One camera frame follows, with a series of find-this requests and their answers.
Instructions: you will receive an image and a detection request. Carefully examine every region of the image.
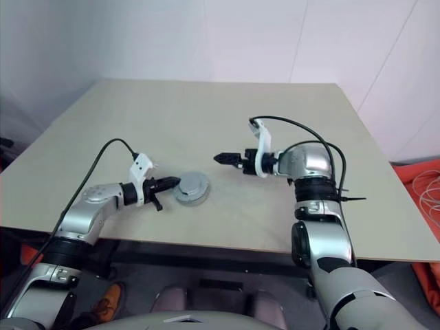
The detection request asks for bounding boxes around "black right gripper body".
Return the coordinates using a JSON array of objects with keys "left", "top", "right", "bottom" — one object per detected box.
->
[{"left": 236, "top": 147, "right": 259, "bottom": 176}]

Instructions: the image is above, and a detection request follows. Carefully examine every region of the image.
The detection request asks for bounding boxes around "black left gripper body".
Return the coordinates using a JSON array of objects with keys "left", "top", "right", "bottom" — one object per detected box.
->
[{"left": 142, "top": 177, "right": 164, "bottom": 212}]

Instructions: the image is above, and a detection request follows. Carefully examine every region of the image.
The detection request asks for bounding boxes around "grey motor housing cover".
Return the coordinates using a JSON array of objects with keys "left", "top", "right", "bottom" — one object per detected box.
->
[{"left": 173, "top": 171, "right": 211, "bottom": 208}]

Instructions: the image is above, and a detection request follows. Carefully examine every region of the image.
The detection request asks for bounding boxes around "dark rounded pinkish shape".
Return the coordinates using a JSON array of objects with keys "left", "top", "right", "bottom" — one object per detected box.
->
[
  {"left": 154, "top": 287, "right": 189, "bottom": 313},
  {"left": 247, "top": 290, "right": 289, "bottom": 330}
]

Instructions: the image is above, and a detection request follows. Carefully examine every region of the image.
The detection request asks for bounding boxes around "orange shoe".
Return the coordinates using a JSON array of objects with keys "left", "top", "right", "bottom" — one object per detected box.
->
[{"left": 92, "top": 282, "right": 125, "bottom": 320}]

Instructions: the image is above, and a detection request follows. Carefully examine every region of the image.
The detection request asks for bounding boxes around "orange fabric under table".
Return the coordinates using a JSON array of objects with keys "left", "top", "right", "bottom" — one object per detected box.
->
[{"left": 20, "top": 243, "right": 46, "bottom": 268}]

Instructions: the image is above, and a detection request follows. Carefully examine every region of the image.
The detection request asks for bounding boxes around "grey robot torso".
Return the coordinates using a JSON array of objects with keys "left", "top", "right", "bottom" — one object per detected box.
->
[{"left": 82, "top": 311, "right": 288, "bottom": 330}]

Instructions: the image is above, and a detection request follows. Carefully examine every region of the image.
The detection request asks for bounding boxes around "dark object beside table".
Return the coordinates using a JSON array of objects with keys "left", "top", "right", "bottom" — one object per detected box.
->
[{"left": 0, "top": 136, "right": 15, "bottom": 169}]

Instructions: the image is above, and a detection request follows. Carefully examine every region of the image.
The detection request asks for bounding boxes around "orange fabric cushion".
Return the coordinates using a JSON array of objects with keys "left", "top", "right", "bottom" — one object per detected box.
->
[{"left": 391, "top": 163, "right": 440, "bottom": 306}]

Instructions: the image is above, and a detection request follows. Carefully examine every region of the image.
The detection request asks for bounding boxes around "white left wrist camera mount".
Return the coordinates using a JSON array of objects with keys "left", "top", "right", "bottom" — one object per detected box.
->
[{"left": 129, "top": 153, "right": 155, "bottom": 208}]

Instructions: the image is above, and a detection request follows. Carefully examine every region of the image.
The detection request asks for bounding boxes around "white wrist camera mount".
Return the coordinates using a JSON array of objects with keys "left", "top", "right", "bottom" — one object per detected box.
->
[
  {"left": 129, "top": 153, "right": 155, "bottom": 208},
  {"left": 247, "top": 118, "right": 275, "bottom": 179}
]

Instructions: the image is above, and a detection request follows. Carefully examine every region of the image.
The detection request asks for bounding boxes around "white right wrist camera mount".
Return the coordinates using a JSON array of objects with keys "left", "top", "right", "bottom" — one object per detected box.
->
[{"left": 247, "top": 118, "right": 275, "bottom": 179}]

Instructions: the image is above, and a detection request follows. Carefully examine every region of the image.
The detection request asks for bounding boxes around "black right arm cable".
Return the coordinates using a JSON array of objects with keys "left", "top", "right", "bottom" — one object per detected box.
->
[{"left": 249, "top": 115, "right": 349, "bottom": 204}]

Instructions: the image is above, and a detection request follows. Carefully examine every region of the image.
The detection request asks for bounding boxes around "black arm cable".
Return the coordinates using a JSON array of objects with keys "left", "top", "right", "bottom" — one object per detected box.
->
[
  {"left": 249, "top": 115, "right": 349, "bottom": 204},
  {"left": 19, "top": 138, "right": 139, "bottom": 278}
]

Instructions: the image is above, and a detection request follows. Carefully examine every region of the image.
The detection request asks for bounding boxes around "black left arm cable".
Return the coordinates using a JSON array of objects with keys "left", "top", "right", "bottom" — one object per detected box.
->
[{"left": 19, "top": 138, "right": 139, "bottom": 278}]

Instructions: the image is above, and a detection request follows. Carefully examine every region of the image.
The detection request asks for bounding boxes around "black table frame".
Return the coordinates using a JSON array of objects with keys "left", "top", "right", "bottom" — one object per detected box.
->
[{"left": 0, "top": 226, "right": 440, "bottom": 300}]

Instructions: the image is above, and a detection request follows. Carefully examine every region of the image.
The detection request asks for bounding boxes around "white cable coil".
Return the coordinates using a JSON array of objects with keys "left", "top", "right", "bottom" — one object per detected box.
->
[{"left": 410, "top": 170, "right": 440, "bottom": 213}]

